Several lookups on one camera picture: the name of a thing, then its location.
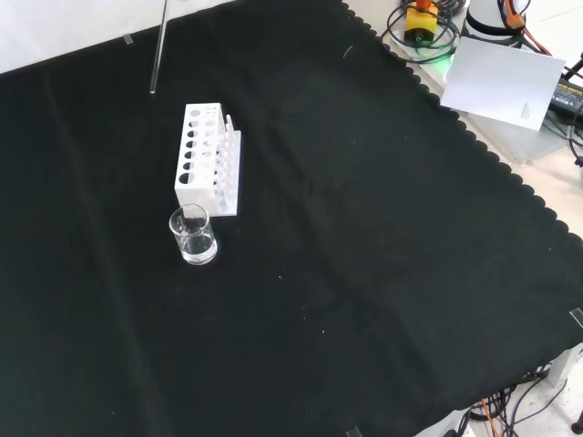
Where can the white bench frame bracket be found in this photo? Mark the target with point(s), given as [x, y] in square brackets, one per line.
[562, 366]

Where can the small clear glass beaker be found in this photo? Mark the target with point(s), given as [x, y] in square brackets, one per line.
[196, 246]

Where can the pale board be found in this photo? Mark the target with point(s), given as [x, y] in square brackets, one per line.
[501, 82]

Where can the yellow stop button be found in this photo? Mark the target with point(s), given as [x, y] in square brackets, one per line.
[420, 20]

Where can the black bench cloth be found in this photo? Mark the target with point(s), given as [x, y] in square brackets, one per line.
[319, 227]

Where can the white test tube rack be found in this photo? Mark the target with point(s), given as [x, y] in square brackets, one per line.
[225, 182]

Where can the clear tape piece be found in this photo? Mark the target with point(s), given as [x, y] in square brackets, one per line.
[128, 39]
[576, 318]
[353, 432]

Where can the clear glass rod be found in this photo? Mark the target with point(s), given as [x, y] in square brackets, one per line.
[159, 45]

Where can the black power adapter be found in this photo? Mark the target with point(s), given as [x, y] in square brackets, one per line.
[568, 96]

